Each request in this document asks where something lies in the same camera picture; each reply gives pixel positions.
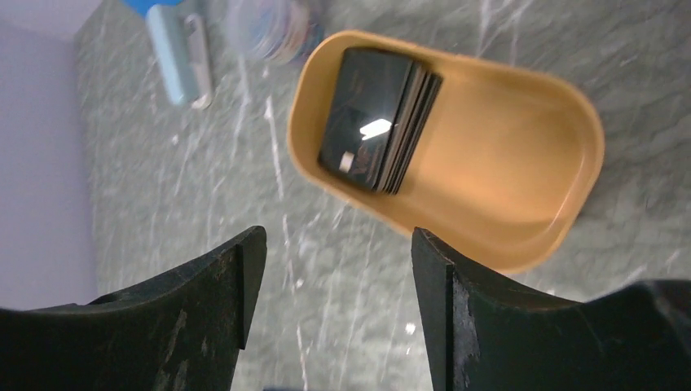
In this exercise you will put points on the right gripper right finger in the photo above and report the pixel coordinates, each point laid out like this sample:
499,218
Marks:
485,331

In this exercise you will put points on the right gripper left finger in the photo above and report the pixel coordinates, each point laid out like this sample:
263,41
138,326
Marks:
180,330

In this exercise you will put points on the black card in tray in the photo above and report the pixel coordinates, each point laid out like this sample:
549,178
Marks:
380,106

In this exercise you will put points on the yellow oval tray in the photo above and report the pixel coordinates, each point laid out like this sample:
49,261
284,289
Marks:
504,164

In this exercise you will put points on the light blue eraser stick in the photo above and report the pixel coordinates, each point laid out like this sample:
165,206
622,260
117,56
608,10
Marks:
179,39

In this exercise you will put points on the small clear plastic cup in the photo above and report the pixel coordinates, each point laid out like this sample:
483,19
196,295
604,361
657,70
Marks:
281,32

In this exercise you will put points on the blue board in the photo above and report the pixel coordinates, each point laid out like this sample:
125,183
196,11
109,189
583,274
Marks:
142,7

